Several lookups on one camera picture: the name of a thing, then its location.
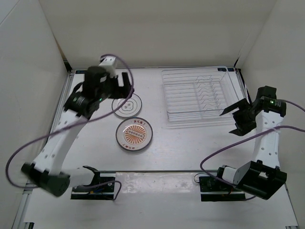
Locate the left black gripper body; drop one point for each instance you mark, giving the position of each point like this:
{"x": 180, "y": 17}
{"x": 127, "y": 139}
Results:
{"x": 111, "y": 85}

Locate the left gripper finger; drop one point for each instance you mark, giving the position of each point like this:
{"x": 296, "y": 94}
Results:
{"x": 126, "y": 82}
{"x": 120, "y": 93}

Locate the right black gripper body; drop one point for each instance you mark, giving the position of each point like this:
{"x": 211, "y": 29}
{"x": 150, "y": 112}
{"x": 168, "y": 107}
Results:
{"x": 245, "y": 113}

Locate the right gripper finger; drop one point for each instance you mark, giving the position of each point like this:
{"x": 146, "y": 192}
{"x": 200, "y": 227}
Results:
{"x": 242, "y": 104}
{"x": 242, "y": 130}

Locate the white plate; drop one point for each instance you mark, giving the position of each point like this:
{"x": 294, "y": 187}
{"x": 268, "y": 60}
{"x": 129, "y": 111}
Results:
{"x": 131, "y": 108}

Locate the orange patterned glass plate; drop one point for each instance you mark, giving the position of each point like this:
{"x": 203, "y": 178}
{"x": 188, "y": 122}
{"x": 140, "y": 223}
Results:
{"x": 134, "y": 134}

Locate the white wire dish rack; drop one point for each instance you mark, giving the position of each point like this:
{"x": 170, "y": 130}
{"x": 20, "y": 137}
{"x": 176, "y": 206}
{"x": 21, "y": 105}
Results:
{"x": 200, "y": 94}

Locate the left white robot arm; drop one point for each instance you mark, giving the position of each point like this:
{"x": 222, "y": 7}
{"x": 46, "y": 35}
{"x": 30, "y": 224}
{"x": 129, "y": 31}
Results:
{"x": 45, "y": 171}

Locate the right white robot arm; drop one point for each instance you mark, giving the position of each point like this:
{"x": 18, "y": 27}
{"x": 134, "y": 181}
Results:
{"x": 261, "y": 176}

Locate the left blue corner label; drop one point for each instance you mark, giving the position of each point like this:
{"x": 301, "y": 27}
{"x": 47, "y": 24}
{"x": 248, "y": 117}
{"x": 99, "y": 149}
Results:
{"x": 80, "y": 71}

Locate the blue corner label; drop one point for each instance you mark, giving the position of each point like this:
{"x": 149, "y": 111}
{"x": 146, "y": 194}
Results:
{"x": 225, "y": 69}
{"x": 80, "y": 71}

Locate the right blue corner label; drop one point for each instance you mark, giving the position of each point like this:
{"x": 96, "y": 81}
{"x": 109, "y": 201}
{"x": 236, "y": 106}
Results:
{"x": 225, "y": 69}

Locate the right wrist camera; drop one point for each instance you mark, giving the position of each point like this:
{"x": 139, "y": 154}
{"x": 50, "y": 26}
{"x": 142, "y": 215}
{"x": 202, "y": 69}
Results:
{"x": 266, "y": 93}

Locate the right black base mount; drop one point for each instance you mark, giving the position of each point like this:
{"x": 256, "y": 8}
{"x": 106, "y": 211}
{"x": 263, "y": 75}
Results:
{"x": 212, "y": 190}

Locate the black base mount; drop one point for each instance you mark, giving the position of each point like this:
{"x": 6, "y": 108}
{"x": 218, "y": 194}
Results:
{"x": 212, "y": 190}
{"x": 105, "y": 192}

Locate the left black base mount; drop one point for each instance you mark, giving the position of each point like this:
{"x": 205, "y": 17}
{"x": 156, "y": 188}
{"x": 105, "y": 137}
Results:
{"x": 105, "y": 192}

